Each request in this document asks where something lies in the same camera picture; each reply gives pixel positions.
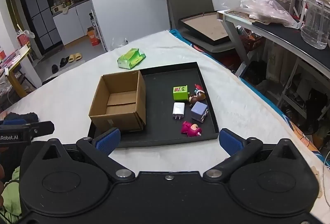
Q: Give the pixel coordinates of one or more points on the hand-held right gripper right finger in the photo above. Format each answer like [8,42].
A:
[230,142]

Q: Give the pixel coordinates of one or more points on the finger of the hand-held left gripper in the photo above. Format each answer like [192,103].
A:
[14,122]
[42,128]

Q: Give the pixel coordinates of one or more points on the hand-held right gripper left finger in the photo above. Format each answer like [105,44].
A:
[108,141]

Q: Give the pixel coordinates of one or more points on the brown cardboard box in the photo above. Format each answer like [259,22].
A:
[121,120]

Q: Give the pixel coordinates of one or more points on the pink figurine toy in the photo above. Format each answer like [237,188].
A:
[191,129]

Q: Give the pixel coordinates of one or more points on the lavender plastic toy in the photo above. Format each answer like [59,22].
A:
[198,110]

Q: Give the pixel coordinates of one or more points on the black tray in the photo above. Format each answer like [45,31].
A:
[165,131]

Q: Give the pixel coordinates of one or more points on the white plug charger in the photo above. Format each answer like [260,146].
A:
[178,109]

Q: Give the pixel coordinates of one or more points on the green hexagonal toy container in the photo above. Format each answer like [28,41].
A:
[180,93]

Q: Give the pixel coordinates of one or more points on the black fuzzy cloth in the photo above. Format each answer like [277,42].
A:
[22,117]

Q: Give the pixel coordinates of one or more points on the brown figurine toy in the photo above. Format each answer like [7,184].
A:
[198,96]

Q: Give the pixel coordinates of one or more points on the green cloth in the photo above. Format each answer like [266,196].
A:
[11,195]

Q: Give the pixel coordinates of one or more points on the black slipper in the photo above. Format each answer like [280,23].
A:
[64,62]
[55,69]

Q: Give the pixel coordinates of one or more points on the yellow table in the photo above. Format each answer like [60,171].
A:
[18,56]

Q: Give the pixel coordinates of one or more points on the yellow slipper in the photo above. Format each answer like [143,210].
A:
[78,56]
[72,59]

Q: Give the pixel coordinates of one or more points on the red box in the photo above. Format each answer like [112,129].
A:
[22,39]

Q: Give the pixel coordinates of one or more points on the green tissue pack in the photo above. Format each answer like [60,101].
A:
[131,58]

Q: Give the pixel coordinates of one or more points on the orange box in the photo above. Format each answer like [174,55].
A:
[93,37]

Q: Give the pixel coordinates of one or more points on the white cabinet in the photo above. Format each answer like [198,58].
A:
[69,23]

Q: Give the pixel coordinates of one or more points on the black framed glass door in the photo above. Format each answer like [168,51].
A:
[38,12]

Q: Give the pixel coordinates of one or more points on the grey desk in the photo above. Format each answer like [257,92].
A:
[288,35]

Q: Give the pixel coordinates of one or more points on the clear plastic bag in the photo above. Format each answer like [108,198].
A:
[257,6]

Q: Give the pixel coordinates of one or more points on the clear glass jar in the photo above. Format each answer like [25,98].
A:
[315,23]

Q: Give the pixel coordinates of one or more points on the black picture frame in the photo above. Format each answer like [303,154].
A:
[206,25]

